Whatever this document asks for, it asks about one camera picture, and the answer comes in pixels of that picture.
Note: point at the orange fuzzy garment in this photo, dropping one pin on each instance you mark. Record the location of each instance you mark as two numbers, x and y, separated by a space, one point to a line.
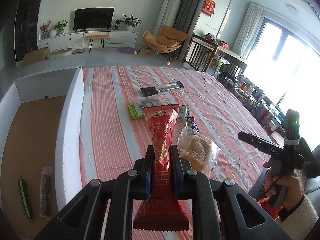
274 213

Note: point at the green snack packet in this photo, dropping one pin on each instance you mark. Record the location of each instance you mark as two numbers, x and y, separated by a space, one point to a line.
136 111

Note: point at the silver triangular snack packet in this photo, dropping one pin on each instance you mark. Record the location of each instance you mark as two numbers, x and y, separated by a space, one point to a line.
183 112

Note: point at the dark chocolate bar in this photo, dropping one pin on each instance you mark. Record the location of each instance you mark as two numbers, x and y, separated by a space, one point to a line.
191 122

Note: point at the dark wooden side table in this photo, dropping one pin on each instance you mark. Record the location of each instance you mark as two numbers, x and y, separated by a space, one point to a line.
201 53

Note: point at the green sausage snack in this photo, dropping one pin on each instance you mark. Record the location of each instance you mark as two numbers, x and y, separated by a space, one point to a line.
24 198

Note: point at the wooden stool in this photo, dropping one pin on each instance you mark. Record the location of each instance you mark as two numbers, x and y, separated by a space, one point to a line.
92 38

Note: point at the white fleece sleeve forearm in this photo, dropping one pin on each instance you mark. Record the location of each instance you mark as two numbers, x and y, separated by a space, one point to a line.
301 221

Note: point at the grey curtain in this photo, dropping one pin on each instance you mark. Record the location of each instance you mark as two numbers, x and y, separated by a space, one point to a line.
186 20

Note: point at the hawthorn strips clear bag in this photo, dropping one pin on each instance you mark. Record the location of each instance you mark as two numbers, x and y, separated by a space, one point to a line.
149 102

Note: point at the white sheer curtain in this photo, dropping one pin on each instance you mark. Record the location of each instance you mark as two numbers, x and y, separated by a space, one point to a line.
248 31

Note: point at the person's right hand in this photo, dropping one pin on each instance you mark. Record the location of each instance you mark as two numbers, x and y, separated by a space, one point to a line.
294 193

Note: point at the long black snack packet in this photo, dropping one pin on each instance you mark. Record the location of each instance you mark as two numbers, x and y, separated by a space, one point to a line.
150 91

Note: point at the cardboard box on floor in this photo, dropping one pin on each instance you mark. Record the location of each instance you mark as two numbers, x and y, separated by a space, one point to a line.
35 56

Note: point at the white tv cabinet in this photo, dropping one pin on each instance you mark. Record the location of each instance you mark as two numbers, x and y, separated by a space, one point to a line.
76 40

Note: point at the black television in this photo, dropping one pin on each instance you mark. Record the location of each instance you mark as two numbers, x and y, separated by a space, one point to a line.
90 18

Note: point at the bread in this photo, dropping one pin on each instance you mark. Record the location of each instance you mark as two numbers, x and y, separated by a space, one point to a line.
201 151

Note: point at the red wall calendar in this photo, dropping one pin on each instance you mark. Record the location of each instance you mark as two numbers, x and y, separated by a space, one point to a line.
208 7

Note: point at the orange lounge chair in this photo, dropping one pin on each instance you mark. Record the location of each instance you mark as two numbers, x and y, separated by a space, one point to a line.
169 40

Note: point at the purple round floor mat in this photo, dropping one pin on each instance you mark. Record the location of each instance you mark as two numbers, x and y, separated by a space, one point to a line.
126 50

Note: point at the green potted plant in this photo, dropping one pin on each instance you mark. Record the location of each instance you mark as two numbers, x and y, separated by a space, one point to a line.
131 22

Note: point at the striped pink grey tablecloth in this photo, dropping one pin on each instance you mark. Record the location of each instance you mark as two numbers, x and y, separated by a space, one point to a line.
111 142

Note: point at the dark red snack stick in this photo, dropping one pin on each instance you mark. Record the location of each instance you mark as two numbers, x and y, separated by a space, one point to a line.
45 186

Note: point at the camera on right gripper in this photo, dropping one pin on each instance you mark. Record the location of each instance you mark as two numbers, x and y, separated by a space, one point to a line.
292 135

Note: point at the white floor air conditioner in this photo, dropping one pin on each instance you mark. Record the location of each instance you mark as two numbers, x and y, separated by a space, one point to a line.
167 15

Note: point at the red snack packet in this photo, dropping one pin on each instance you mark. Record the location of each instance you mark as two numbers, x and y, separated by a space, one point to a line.
162 211

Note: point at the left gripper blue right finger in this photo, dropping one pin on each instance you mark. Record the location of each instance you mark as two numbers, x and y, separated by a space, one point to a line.
221 210

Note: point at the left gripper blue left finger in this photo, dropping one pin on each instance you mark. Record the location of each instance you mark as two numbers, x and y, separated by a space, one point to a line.
103 209

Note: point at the red flower vase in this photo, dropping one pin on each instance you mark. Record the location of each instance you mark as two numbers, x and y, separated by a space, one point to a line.
44 28

